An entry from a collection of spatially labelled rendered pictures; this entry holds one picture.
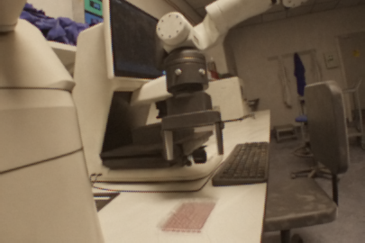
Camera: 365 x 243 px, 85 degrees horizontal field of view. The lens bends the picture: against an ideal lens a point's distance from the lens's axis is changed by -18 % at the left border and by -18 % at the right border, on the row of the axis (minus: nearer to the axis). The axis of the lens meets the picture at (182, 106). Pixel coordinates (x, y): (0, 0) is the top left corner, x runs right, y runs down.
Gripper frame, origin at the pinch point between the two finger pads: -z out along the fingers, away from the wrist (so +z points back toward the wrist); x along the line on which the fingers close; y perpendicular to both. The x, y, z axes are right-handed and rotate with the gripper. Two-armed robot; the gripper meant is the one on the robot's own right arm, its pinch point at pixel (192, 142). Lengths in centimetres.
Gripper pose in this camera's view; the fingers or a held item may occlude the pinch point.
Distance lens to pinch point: 47.9
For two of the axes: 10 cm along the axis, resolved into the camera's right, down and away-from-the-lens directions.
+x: -9.2, 1.6, 3.6
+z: -0.9, -9.8, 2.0
